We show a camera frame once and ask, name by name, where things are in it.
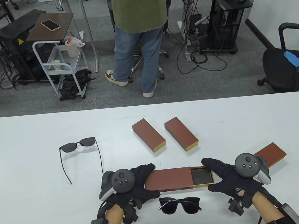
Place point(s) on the brown closed glasses box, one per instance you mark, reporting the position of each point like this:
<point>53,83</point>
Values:
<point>181,132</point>
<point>148,133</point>
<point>272,154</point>

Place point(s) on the grey controller on glove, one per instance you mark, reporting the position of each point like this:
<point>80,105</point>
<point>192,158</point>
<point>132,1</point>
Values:
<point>248,165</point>
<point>122,181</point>

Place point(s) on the black right glove sensor module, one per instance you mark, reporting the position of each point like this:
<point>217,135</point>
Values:
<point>235,206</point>

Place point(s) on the black-lined gold box tray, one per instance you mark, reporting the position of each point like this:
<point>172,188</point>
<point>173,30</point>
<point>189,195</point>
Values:
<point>201,176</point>

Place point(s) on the grey controller on right glove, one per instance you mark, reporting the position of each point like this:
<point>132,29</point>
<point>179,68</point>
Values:
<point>248,165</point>

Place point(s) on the black glove sensor module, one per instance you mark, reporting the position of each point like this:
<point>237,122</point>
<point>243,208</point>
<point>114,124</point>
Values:
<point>130,217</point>
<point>235,206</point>

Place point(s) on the black computer cabinet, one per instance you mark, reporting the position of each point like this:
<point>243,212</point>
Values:
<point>13,37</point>

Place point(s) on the blue cloth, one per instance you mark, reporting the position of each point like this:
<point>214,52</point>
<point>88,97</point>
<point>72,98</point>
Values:
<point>298,60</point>

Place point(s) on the person's right thumb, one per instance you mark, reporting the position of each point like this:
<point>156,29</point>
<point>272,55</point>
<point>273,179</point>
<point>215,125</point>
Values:
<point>215,188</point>

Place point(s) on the brown side table top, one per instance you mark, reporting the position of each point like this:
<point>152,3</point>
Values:
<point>57,34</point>

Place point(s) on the black computer stand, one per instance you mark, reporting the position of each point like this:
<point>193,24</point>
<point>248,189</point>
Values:
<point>225,22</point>

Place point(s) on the person's left hand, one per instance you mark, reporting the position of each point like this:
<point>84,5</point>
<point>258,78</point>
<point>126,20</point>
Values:
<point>142,188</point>

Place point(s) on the person's right forearm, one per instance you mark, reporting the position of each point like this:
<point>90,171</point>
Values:
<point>265,208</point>

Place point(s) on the brown box sleeve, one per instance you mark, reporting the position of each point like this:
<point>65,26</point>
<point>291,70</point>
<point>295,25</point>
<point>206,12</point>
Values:
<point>169,181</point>

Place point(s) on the person's left forearm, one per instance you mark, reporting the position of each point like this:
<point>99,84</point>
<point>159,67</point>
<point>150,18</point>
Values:
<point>113,219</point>

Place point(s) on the grey controller on left glove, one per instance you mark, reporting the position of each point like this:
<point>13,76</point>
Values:
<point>122,181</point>

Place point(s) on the white rolling cart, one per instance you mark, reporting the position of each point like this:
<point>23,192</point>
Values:
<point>39,60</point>

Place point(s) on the white cup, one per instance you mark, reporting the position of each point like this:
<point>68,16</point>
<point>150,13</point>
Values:
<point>56,65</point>

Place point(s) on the black sunglasses with open arms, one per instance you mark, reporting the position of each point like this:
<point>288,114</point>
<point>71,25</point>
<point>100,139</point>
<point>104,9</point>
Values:
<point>68,147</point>

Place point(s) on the black left glove sensor module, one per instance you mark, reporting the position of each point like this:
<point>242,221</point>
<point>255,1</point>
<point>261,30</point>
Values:
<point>130,217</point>

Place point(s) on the person's left thumb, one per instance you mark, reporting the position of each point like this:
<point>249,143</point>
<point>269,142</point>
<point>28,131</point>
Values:
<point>152,195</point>

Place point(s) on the black bag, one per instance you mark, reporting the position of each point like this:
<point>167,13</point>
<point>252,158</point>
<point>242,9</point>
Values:
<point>72,88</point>

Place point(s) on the black folded sunglasses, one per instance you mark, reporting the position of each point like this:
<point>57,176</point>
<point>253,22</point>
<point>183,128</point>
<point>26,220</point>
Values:
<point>171,207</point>

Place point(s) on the white plastic bag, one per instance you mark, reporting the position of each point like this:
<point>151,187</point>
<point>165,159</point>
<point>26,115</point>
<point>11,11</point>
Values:
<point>72,47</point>

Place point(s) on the aluminium frame leg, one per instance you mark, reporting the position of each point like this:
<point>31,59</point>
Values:
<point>88,31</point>

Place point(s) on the black office chair with armrest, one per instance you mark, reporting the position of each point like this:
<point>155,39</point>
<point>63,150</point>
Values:
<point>279,67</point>

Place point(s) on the white smartphone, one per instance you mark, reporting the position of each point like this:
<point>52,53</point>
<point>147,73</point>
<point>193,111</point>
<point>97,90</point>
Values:
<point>50,24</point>

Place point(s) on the person's right hand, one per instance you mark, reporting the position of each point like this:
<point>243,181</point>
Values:
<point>231,180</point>

